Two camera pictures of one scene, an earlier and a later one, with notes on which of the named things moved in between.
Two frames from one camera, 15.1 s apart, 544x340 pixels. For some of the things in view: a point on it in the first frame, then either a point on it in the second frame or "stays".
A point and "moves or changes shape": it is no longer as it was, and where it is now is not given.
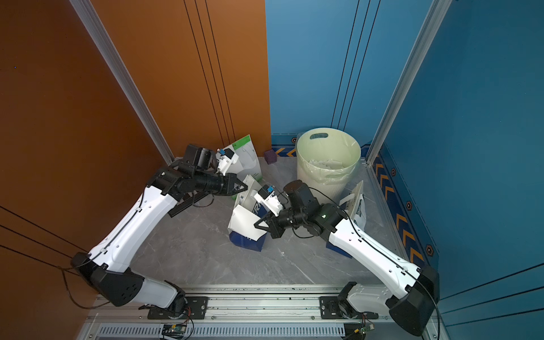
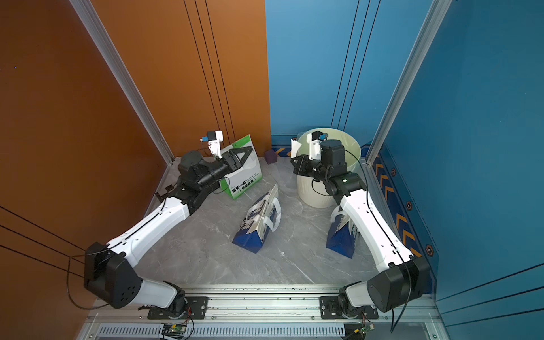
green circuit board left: (173, 331) stays
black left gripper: (229, 180) → (229, 161)
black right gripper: (273, 225) → (301, 169)
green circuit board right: (357, 331) stays
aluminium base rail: (243, 314) stays
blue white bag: (246, 198) moves or changes shape
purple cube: (270, 156) stays
